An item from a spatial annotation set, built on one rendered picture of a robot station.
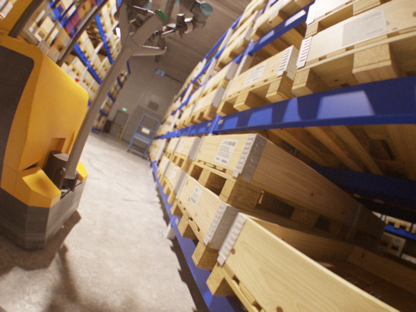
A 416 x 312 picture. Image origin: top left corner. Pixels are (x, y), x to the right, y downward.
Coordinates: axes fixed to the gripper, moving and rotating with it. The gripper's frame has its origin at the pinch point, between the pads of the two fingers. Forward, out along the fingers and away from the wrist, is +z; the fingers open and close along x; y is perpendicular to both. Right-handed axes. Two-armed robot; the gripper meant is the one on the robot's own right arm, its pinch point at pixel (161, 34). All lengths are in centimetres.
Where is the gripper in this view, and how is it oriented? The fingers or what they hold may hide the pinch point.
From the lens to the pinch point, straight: 124.8
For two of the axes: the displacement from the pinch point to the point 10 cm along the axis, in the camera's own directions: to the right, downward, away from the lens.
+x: -7.0, -5.8, 4.1
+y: 0.0, 5.7, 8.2
